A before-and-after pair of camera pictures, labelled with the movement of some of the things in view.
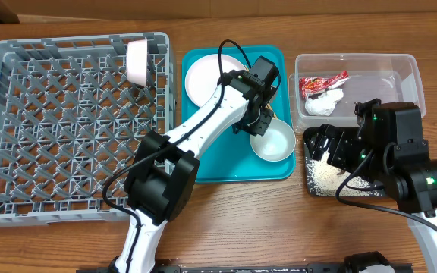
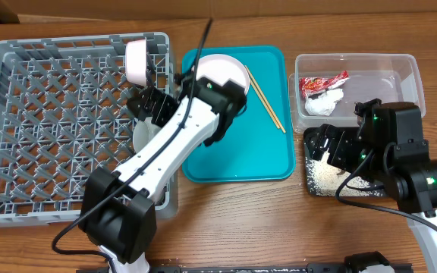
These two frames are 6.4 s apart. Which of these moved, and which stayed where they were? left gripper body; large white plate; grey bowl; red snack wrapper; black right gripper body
Moved: grey bowl; left gripper body
Stayed: large white plate; red snack wrapper; black right gripper body
